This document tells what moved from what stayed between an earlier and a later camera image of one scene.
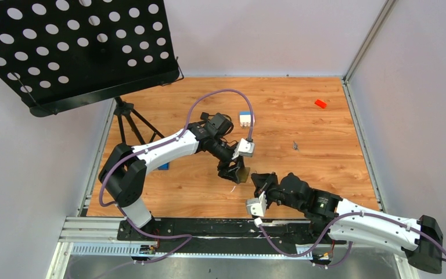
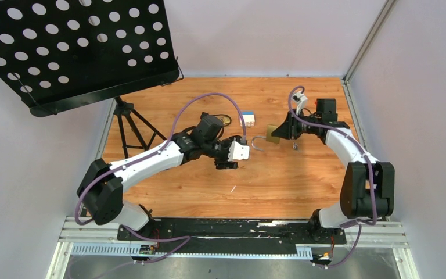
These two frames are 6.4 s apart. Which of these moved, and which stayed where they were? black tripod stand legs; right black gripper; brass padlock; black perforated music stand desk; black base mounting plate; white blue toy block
Moved: brass padlock; right black gripper
Stayed: white blue toy block; black tripod stand legs; black perforated music stand desk; black base mounting plate
